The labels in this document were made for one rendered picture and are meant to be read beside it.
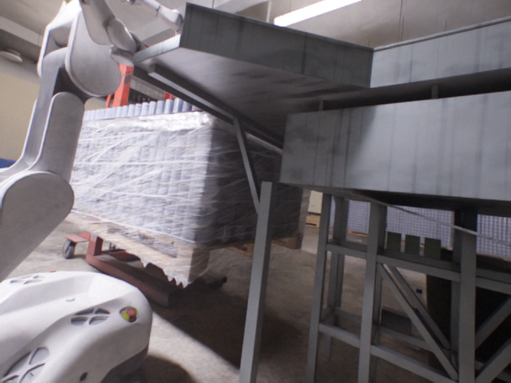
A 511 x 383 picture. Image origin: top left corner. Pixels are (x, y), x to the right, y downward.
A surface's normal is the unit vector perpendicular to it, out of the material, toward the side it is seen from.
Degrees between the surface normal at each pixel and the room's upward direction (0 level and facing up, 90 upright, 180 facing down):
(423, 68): 90
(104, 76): 89
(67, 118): 90
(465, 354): 90
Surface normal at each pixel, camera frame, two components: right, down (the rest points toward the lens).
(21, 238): 0.87, 0.06
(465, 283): -0.57, -0.14
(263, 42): 0.18, -0.07
